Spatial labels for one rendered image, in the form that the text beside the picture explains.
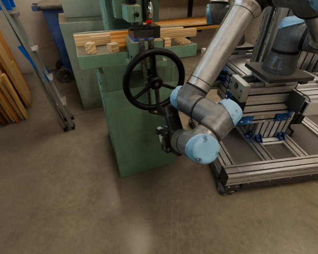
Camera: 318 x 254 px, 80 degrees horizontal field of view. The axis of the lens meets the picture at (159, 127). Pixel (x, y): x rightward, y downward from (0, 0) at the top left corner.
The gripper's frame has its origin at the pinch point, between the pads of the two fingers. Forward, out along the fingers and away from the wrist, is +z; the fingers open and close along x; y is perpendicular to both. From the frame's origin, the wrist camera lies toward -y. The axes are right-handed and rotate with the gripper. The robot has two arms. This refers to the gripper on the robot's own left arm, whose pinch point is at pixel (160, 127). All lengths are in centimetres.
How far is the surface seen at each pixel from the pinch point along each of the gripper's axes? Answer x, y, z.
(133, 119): -5.0, -1.6, 37.7
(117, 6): -3, -62, 32
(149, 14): 13, -58, 33
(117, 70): -10.5, -28.1, 22.4
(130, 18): 0, -52, 22
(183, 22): 130, -122, 218
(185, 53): 25.8, -32.9, 20.0
